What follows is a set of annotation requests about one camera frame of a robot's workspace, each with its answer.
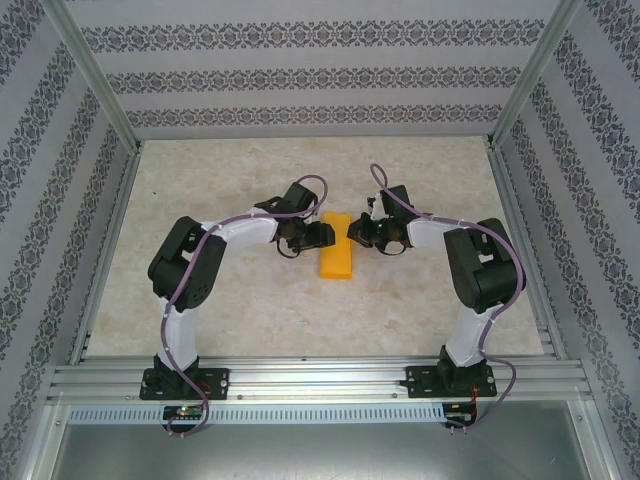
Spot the orange paper sheet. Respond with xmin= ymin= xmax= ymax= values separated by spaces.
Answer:
xmin=318 ymin=210 xmax=355 ymax=281

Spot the black base plate left arm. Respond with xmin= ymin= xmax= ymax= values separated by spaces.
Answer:
xmin=139 ymin=367 xmax=231 ymax=401

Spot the black base plate right arm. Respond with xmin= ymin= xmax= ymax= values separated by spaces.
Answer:
xmin=405 ymin=364 xmax=499 ymax=400

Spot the grey metal sheet panel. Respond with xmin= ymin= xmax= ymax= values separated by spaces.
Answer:
xmin=39 ymin=402 xmax=616 ymax=480

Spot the circuit board with green light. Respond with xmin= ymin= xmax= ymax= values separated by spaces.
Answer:
xmin=163 ymin=405 xmax=207 ymax=421

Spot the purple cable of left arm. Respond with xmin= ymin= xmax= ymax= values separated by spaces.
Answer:
xmin=159 ymin=174 xmax=330 ymax=441

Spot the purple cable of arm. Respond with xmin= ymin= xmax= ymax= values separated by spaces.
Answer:
xmin=369 ymin=163 xmax=525 ymax=435
xmin=159 ymin=174 xmax=330 ymax=441

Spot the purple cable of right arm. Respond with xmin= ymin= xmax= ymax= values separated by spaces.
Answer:
xmin=369 ymin=163 xmax=525 ymax=435

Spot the aluminium mounting rail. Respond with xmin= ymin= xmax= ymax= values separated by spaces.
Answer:
xmin=47 ymin=355 xmax=594 ymax=404

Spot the aluminium side rail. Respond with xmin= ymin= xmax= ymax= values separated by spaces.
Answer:
xmin=67 ymin=142 xmax=146 ymax=365
xmin=485 ymin=142 xmax=570 ymax=362

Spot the slotted grey cable duct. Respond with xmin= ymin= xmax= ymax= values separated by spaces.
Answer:
xmin=67 ymin=403 xmax=446 ymax=424

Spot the aluminium frame post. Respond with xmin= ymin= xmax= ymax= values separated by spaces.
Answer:
xmin=43 ymin=0 xmax=144 ymax=151
xmin=485 ymin=0 xmax=586 ymax=151

